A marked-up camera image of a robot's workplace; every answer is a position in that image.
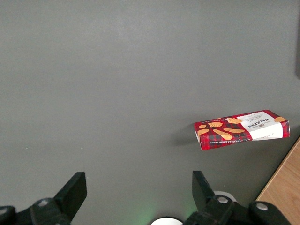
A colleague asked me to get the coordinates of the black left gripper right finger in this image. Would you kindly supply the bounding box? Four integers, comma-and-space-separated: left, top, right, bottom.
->
184, 170, 290, 225

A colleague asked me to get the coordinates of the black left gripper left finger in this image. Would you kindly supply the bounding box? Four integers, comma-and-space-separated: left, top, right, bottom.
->
0, 172, 88, 225

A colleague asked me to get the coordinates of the red tartan cookie box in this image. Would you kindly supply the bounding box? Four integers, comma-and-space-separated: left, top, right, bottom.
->
194, 109, 290, 151

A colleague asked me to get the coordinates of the wooden drawer cabinet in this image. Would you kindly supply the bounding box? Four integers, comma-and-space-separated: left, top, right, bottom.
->
255, 135, 300, 225

